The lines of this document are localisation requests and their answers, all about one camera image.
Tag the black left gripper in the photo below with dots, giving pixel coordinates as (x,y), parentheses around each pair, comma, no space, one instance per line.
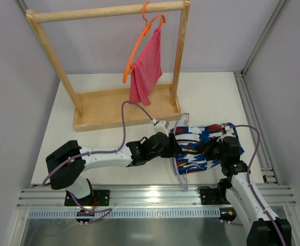
(172,145)

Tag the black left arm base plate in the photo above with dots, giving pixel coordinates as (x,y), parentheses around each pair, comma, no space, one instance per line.
(96,198)

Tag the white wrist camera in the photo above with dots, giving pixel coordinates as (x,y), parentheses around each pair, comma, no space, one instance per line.
(228,132)
(161,126)

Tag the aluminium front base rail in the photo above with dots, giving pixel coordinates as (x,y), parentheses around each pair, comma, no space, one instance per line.
(143,196)

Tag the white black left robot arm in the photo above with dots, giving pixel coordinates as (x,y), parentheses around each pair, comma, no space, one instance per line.
(66,164)

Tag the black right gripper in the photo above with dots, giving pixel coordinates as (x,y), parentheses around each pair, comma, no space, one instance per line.
(210,150)

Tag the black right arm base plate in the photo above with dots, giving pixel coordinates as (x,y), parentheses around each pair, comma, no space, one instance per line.
(211,196)

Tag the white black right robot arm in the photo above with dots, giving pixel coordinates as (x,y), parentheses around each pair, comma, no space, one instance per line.
(262,224)

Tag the pink cloth on hanger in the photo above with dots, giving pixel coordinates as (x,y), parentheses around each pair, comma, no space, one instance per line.
(146,70)

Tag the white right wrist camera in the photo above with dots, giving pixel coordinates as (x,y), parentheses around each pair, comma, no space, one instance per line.
(228,132)

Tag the aluminium frame rail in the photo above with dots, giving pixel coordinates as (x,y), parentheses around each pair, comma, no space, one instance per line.
(247,93)

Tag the slotted grey cable duct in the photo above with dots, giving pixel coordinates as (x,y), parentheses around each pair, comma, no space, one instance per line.
(126,213)

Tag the blue white red patterned trousers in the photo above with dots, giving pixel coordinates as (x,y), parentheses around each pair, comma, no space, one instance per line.
(188,138)

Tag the wooden clothes rack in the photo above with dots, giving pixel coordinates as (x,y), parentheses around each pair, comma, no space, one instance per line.
(93,50)

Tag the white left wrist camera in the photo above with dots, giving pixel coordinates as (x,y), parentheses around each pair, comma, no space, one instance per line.
(161,126)

